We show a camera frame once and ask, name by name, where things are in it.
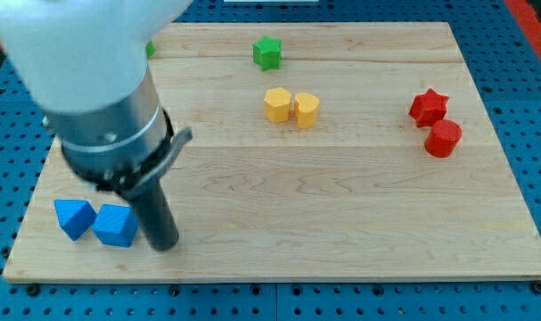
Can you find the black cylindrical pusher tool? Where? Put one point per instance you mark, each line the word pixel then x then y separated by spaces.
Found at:
pixel 153 213

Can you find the blue cube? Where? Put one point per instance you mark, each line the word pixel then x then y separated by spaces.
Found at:
pixel 115 225

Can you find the red cylinder block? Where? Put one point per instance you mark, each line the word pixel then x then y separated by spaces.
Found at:
pixel 443 138

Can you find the green block behind arm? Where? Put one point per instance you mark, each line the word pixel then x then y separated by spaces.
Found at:
pixel 150 49

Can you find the blue triangular block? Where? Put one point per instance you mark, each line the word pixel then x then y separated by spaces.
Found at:
pixel 74 216

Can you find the yellow hexagon block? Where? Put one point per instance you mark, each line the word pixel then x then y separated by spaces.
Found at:
pixel 277 104

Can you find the wooden board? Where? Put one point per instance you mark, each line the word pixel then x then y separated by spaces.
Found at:
pixel 354 199

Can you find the yellow heart block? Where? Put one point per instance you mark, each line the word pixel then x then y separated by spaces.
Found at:
pixel 306 109

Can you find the blue perforated mat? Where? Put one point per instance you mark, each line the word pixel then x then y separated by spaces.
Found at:
pixel 507 74

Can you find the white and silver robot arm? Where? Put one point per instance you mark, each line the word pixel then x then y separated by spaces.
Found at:
pixel 85 65

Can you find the red star block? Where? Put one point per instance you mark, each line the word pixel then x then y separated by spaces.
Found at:
pixel 428 108

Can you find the green star block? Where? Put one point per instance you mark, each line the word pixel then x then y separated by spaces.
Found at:
pixel 267 53

